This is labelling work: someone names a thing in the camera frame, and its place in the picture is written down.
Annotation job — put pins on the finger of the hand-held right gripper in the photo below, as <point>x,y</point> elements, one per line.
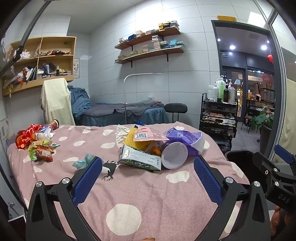
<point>285,154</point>
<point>263,163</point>

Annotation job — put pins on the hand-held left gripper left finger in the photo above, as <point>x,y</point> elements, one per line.
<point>87,178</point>

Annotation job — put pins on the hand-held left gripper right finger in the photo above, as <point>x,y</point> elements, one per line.
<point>208,183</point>

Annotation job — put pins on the dark brown trash bin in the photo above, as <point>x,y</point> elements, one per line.
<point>240,160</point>

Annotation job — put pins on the round paper cup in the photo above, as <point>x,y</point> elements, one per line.
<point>174,155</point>

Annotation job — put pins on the purple plastic bag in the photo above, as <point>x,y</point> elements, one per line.
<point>185,138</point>

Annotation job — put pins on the white plastic bag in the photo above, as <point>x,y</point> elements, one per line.
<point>121,136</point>

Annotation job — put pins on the pink snack packet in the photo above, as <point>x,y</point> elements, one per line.
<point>150,135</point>

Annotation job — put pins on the person's right hand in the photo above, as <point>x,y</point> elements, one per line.
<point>284,220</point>

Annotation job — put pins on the teal crumpled tissue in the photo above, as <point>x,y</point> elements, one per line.
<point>82,163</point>

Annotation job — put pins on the dark plant pot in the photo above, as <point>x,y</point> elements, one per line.
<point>265,138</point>

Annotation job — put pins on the green potted plant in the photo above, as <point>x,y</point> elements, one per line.
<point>262,118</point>

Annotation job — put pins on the red-brown snack packet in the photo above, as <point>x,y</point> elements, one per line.
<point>45,154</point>

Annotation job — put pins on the black metal cart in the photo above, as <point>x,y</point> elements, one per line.
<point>217,129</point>

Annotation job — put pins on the pink polka-dot blanket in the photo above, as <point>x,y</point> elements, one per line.
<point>138,197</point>

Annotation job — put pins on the green snack wrapper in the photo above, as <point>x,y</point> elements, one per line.
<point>32,154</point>

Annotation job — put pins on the plastic bottle with red cap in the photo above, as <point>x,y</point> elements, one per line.
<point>49,127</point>

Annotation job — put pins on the red snack bag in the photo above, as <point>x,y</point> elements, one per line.
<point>25,136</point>

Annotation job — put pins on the blue plastic scrap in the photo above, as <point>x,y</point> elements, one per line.
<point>139,123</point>

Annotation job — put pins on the blue bedding pile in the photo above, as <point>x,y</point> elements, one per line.
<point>79,99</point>

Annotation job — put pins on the black round stool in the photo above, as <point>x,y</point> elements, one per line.
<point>175,107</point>

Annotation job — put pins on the green bottle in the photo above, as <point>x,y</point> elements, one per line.
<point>223,91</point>

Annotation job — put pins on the grey massage bed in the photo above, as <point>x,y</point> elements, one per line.
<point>138,111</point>

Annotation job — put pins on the cream towel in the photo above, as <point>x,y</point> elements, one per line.
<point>56,99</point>

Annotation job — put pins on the white squat bottle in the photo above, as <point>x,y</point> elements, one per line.
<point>212,92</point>

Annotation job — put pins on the white arched floor lamp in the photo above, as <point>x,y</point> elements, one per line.
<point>125,92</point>

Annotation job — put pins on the glass double door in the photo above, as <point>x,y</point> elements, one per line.
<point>227,74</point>

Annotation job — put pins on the red hanging ornament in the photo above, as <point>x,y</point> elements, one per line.
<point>270,58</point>

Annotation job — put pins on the yellow sign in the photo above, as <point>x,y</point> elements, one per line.
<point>226,18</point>

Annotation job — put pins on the black metal pole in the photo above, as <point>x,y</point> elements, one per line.
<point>30,30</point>

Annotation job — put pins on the stacks of colourful boxes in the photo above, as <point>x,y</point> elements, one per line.
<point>167,25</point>

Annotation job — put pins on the framed wall poster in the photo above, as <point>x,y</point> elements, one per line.
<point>76,67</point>

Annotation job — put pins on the dark door frame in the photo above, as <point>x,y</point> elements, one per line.
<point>214,58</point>

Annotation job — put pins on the wooden wall cabinet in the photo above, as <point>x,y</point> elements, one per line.
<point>73,58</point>

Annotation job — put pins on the wooden wall shelf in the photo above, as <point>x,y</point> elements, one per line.
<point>150,53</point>
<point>148,36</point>

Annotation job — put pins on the wall shelves with boxes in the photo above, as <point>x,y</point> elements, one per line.
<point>156,42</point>

